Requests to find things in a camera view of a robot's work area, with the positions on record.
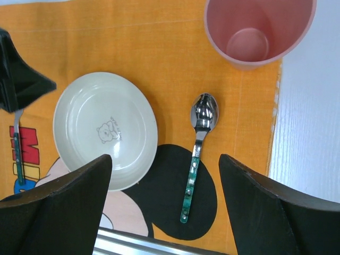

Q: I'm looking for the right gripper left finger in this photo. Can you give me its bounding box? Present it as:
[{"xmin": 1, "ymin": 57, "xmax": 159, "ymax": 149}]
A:
[{"xmin": 1, "ymin": 155, "xmax": 112, "ymax": 254}]

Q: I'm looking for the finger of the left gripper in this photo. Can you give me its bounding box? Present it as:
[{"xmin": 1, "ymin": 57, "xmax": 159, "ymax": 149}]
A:
[{"xmin": 1, "ymin": 29, "xmax": 56, "ymax": 113}]

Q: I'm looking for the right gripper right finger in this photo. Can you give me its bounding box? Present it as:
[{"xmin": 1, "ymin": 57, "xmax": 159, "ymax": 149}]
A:
[{"xmin": 219, "ymin": 154, "xmax": 339, "ymax": 254}]

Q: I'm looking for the fork with teal handle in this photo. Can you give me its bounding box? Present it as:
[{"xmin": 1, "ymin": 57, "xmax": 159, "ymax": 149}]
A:
[{"xmin": 13, "ymin": 109, "xmax": 25, "ymax": 185}]

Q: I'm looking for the cream round plate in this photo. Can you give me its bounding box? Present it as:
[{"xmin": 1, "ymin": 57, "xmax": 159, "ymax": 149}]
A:
[{"xmin": 53, "ymin": 72, "xmax": 158, "ymax": 191}]

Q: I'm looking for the spoon with teal handle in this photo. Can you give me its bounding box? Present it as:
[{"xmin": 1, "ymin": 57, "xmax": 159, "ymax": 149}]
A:
[{"xmin": 180, "ymin": 93, "xmax": 219, "ymax": 224}]

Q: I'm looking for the orange Mickey Mouse placemat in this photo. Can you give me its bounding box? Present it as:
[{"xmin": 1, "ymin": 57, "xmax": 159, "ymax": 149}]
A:
[{"xmin": 1, "ymin": 1, "xmax": 281, "ymax": 254}]

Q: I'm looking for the pink plastic cup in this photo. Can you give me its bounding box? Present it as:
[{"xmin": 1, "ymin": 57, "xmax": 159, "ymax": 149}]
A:
[{"xmin": 203, "ymin": 0, "xmax": 317, "ymax": 70}]

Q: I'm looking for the aluminium mounting rail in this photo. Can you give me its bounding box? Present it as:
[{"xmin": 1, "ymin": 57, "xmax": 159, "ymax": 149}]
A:
[{"xmin": 92, "ymin": 227, "xmax": 219, "ymax": 254}]

